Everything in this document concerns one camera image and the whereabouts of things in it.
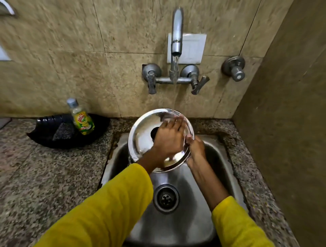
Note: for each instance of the person's right hand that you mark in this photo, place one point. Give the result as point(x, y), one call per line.
point(196, 150)

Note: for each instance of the person's left hand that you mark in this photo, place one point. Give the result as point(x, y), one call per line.
point(168, 142)

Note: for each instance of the person's right fingers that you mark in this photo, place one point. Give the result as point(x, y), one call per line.
point(189, 141)

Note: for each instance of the person's left fingers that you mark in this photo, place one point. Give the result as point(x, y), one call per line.
point(175, 122)

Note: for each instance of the round steel plate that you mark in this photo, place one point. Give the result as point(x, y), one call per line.
point(145, 134)

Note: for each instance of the person's right forearm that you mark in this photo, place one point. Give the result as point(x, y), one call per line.
point(224, 203)

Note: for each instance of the person's left forearm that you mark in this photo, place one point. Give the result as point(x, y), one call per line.
point(107, 206)

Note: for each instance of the sink drain strainer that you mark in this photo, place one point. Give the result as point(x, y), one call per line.
point(166, 198)

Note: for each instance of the stainless steel sink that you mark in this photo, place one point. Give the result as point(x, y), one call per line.
point(183, 218)

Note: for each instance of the yellow dish soap bottle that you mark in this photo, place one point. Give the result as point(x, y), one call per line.
point(81, 118)

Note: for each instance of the black plastic tray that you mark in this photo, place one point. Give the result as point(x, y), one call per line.
point(63, 131)

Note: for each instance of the dark scrub pad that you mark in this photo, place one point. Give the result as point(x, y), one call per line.
point(63, 131)

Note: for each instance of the chrome wall mixer faucet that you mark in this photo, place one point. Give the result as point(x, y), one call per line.
point(175, 63)

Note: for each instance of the white wall switch plate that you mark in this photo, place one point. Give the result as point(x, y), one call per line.
point(193, 48)

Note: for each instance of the chrome wall valve knob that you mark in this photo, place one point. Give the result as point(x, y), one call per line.
point(234, 68)

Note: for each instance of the white wall fixture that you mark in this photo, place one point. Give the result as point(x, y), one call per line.
point(6, 7)

